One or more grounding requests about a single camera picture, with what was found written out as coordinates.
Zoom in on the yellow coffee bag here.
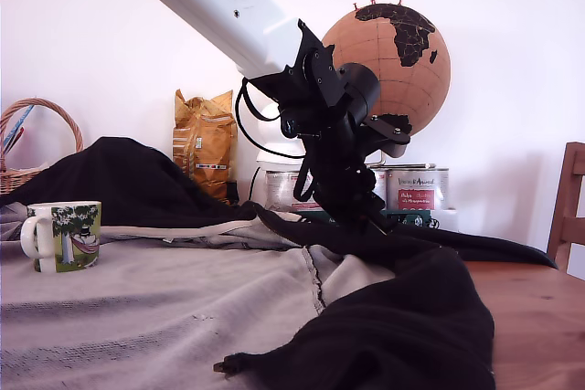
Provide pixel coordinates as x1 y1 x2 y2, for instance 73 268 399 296
172 89 239 206

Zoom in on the green illustrated coffee mug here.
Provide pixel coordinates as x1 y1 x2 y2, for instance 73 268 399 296
19 200 102 274

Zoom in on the silver tin can black logo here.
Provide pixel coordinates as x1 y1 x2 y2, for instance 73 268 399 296
370 169 389 209

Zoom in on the silver tin can red panel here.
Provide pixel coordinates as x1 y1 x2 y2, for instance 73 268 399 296
387 167 452 212

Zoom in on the silver tin can small text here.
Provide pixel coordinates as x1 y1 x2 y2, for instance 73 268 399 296
264 170 321 211

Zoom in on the black and grey hoodie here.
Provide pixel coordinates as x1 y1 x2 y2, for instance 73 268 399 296
0 136 559 390

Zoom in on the cork globe on metal stand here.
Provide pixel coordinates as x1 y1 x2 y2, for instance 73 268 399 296
319 4 452 170

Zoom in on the wooden chair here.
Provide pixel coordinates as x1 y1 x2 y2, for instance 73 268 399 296
547 142 585 278

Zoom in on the blue stick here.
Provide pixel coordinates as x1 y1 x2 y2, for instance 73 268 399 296
4 104 37 150

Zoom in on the red pen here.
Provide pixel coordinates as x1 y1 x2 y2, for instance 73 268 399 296
6 127 27 153

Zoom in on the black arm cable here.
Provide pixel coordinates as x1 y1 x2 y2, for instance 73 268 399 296
240 83 281 121
235 78 306 158
292 159 317 203

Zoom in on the black camera power cable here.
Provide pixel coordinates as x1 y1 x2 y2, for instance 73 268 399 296
250 166 264 203

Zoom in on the wicker basket with handle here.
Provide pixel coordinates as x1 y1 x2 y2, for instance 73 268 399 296
0 97 86 200

